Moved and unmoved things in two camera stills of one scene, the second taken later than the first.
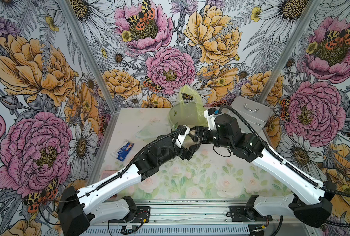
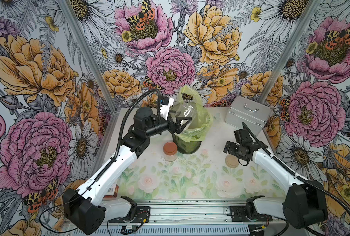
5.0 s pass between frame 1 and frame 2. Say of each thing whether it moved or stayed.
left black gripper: moved
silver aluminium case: stayed
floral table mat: stayed
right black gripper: moved
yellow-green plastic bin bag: stayed
